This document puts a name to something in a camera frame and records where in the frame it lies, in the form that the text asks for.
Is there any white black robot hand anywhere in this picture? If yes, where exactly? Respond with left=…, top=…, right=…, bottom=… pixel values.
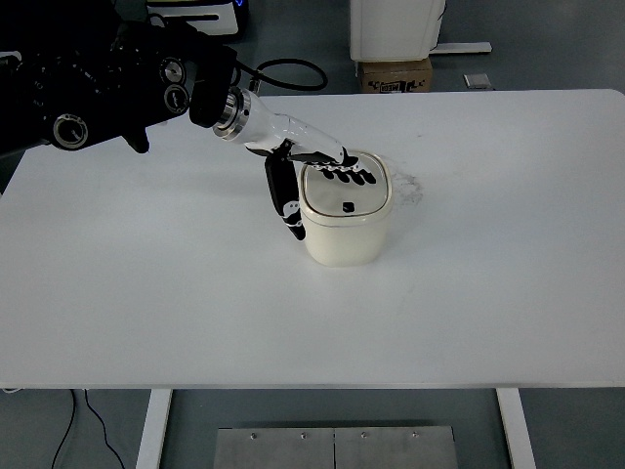
left=213, top=87, right=376, bottom=240

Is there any cream mini trash can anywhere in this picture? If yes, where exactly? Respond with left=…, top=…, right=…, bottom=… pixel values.
left=299, top=150, right=394, bottom=267

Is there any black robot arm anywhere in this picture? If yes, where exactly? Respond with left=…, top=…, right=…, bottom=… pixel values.
left=1, top=1, right=376, bottom=239

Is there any brown cardboard box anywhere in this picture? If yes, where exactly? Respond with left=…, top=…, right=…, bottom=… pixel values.
left=356, top=59, right=433, bottom=94

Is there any white plastic container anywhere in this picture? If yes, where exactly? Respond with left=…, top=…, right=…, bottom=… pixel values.
left=350, top=0, right=446, bottom=63

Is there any grey floor socket plate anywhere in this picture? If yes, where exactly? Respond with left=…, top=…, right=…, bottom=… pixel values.
left=463, top=73, right=494, bottom=90

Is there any white table foot bar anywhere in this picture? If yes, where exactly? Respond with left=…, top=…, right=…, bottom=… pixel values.
left=430, top=42, right=492, bottom=55

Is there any right white table leg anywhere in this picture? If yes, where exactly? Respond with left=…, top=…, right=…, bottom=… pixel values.
left=496, top=388, right=537, bottom=469

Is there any white table leg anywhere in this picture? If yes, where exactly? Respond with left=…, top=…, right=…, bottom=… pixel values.
left=136, top=389, right=173, bottom=469
left=496, top=388, right=537, bottom=469

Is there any left white table leg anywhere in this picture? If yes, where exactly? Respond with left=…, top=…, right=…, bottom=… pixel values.
left=136, top=389, right=173, bottom=469

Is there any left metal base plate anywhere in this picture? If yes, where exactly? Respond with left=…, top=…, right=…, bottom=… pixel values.
left=213, top=428, right=335, bottom=468

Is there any metal base plate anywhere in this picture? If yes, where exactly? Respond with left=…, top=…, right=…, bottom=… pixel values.
left=333, top=425, right=459, bottom=469
left=213, top=428, right=335, bottom=468

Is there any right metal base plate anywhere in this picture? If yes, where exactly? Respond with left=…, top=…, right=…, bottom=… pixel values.
left=333, top=425, right=459, bottom=469

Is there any black floor cable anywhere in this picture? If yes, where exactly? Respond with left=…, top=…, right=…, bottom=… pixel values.
left=50, top=388, right=78, bottom=469
left=83, top=388, right=126, bottom=469

